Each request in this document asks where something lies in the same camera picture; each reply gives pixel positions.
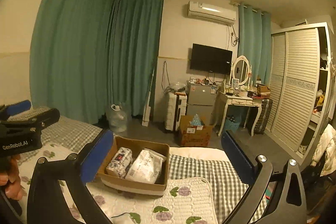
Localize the white louvred wardrobe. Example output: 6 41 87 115
266 22 335 167

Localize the white floral quilted mat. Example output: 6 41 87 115
18 144 218 223

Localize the white air conditioner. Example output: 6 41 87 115
187 1 237 26

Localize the white suitcase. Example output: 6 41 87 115
165 92 187 132

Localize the cream jacket on chair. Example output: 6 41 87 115
310 124 336 176

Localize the brown cardboard box on bed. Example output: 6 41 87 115
97 136 170 197

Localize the clear water jug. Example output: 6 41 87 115
105 102 131 134

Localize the floral patterned tissue pack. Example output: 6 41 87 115
105 147 133 178

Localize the white dressing table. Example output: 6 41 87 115
217 92 262 137

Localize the narrow teal curtain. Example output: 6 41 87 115
238 4 272 84

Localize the dark suitcase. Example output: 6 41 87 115
254 98 273 134

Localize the person's left hand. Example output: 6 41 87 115
1 155 23 201

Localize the teal laundry basket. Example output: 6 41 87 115
223 114 242 132

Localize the oval white vanity mirror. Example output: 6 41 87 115
231 55 252 87

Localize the white flat mop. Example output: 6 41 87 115
142 68 155 127

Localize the white printed tissue pack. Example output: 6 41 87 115
125 148 166 184

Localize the cardboard box on floor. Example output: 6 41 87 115
178 115 213 147

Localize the black wall television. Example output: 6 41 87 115
190 43 232 75

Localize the grey mini fridge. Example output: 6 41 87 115
186 83 217 124

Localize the grey checked bed sheet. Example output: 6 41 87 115
4 105 268 224

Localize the large teal curtain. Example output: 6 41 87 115
30 0 163 123

